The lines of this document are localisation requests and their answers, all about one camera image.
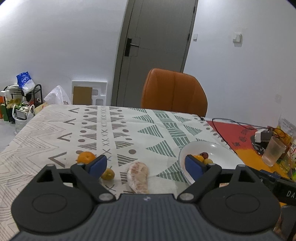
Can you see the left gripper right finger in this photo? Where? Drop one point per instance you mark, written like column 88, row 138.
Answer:
column 206, row 178

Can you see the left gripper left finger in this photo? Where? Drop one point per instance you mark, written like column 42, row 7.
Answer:
column 87, row 178

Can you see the yellow green small fruit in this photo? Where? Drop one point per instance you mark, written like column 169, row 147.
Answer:
column 207, row 161

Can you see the small orange kumquat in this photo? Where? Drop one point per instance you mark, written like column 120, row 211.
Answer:
column 199, row 158

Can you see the large orange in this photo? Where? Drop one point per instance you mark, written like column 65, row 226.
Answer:
column 86, row 157

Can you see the small red fruit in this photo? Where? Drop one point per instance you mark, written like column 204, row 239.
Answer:
column 205, row 155

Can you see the green yellow small citrus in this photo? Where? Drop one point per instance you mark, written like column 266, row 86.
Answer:
column 108, row 175

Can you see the peeled pomelo segment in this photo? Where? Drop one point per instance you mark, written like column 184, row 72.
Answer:
column 137, row 177

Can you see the white ceramic plate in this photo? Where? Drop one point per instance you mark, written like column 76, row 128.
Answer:
column 206, row 151

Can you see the red orange cartoon mat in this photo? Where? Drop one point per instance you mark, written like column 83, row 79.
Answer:
column 239, row 138

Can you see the patterned white tablecloth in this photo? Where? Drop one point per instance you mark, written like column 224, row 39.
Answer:
column 59, row 133

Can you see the white power adapter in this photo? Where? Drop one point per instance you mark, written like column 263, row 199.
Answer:
column 263, row 136

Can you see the frosted plastic cup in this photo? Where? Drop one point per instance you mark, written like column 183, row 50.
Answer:
column 273, row 152

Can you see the clear plastic bag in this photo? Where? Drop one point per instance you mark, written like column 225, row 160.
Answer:
column 57, row 96

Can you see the white foam packaging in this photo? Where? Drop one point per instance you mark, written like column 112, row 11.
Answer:
column 87, row 92

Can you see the white bag on floor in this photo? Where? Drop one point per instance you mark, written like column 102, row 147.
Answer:
column 22, row 116

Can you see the black metal rack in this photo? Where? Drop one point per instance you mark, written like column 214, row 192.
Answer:
column 13, row 94

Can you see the yellow snack bag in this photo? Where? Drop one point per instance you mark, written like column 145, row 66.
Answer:
column 286, row 131

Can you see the orange leather chair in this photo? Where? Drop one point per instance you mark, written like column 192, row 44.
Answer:
column 174, row 91

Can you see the blue white plastic bag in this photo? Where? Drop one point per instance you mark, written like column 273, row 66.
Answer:
column 25, row 82

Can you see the white wall switch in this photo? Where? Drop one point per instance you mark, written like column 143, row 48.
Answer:
column 195, row 36

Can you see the white wall box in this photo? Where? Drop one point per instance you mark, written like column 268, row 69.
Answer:
column 237, row 38

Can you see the grey door with handle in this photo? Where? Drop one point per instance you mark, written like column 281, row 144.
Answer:
column 154, row 34

